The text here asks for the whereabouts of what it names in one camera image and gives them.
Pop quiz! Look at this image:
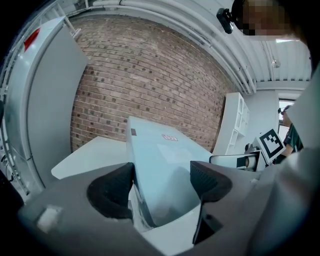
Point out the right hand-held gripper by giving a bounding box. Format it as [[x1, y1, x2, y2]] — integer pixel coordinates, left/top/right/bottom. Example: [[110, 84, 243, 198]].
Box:
[[208, 128, 286, 173]]

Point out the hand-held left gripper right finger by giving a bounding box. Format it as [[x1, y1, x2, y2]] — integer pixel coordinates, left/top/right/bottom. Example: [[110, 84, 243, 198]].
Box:
[[189, 160, 261, 245]]

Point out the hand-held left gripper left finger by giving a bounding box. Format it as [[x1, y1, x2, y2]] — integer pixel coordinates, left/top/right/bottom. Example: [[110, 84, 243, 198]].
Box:
[[17, 161, 166, 256]]

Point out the light blue-grey box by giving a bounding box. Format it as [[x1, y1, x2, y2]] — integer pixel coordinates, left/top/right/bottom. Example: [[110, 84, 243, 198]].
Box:
[[125, 116, 213, 228]]

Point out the white table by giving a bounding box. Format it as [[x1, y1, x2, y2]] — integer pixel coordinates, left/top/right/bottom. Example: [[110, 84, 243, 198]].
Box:
[[51, 136, 202, 256]]

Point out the white shelf unit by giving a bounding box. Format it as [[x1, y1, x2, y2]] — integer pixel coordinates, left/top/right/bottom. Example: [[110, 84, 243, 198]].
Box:
[[212, 92, 251, 156]]

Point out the gray cabinet with red sticker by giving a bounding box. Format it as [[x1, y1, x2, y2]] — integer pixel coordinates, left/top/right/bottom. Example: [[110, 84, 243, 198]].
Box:
[[4, 16, 90, 196]]

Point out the person's head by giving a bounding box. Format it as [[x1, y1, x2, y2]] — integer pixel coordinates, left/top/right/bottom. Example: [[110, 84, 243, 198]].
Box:
[[231, 0, 305, 42]]

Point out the black head-worn camera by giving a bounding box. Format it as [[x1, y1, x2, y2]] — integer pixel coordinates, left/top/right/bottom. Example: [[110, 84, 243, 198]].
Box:
[[216, 7, 236, 35]]

